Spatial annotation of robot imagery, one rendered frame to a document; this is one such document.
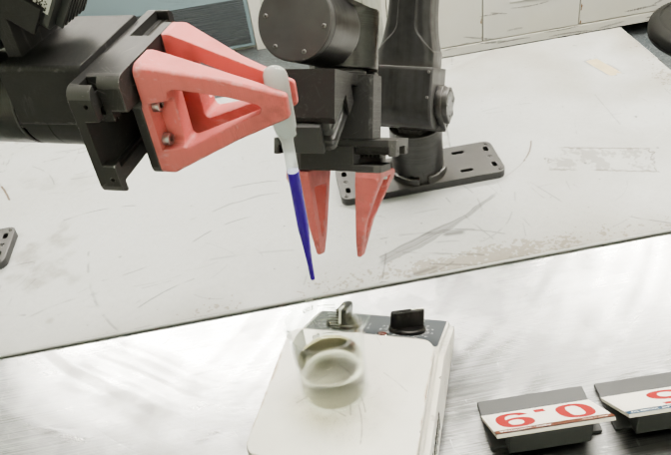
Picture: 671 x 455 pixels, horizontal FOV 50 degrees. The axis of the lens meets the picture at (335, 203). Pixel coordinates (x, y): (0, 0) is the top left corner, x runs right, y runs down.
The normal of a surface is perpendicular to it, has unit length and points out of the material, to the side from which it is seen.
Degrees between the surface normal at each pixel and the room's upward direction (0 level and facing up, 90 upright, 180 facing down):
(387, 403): 0
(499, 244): 0
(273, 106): 90
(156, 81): 90
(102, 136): 90
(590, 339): 0
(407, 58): 61
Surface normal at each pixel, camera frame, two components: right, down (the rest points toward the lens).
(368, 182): -0.25, 0.47
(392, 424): -0.12, -0.79
